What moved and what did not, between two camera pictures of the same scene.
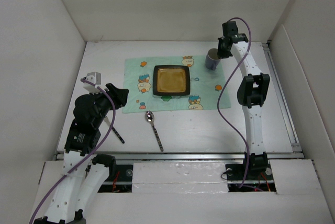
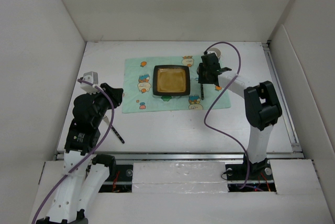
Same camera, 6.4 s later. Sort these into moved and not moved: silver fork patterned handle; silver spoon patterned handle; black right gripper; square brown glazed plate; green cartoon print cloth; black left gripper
Moved: black right gripper; silver spoon patterned handle
Not moved: square brown glazed plate; green cartoon print cloth; black left gripper; silver fork patterned handle
